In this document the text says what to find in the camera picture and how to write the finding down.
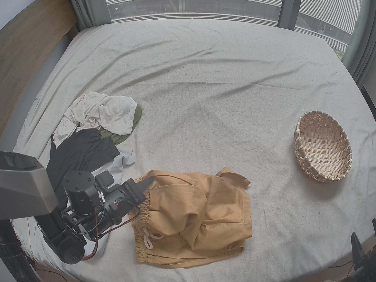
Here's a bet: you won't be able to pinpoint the white garment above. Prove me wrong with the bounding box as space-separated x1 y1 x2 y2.
54 92 137 147

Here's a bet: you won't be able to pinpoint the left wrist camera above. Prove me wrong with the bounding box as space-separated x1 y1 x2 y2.
95 171 114 189

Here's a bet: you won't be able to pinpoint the blue-green curtain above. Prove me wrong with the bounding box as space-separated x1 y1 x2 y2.
342 0 376 89
62 0 113 30

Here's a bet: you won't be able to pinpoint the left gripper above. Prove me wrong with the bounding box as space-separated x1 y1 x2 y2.
101 177 155 227

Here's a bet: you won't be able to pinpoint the pale grey garment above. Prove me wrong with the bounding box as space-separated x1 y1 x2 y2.
60 150 135 259

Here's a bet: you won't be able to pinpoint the green garment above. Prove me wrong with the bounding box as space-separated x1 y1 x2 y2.
98 105 142 146

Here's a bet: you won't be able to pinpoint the black garment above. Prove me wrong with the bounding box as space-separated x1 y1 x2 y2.
46 129 121 208

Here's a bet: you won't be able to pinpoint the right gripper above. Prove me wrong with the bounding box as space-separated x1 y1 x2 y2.
351 219 376 282

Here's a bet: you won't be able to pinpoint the round woven basket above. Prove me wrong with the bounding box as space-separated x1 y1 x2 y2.
294 110 352 182

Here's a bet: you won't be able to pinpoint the black cable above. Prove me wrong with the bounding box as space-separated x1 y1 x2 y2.
327 260 354 279

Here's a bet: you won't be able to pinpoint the tan shorts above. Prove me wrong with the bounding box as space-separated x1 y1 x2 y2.
128 167 253 267

